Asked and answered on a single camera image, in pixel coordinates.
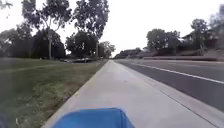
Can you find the pale concrete sidewalk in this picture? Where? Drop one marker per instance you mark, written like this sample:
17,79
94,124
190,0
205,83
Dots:
116,86

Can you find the parked vehicle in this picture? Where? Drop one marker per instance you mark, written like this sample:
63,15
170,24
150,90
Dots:
81,60

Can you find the robot's own part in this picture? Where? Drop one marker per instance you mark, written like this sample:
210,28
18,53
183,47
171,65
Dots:
93,119

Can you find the row of tall trees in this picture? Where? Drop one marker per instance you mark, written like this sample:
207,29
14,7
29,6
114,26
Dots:
50,36

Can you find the trees and buildings across road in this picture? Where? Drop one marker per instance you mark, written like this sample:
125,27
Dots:
180,41

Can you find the grass verge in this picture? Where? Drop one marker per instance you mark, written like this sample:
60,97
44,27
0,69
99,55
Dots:
33,86

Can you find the concrete kerb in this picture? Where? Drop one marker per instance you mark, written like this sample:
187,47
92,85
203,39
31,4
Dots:
186,100

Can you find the grey asphalt road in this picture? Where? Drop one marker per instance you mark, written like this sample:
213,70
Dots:
193,80

